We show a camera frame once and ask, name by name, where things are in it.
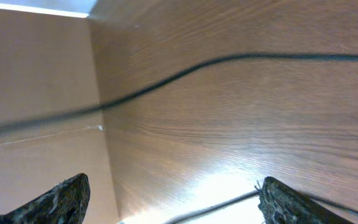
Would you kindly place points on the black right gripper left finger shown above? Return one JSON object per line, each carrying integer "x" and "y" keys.
{"x": 65, "y": 203}

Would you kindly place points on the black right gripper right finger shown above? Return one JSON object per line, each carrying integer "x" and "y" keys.
{"x": 281, "y": 204}

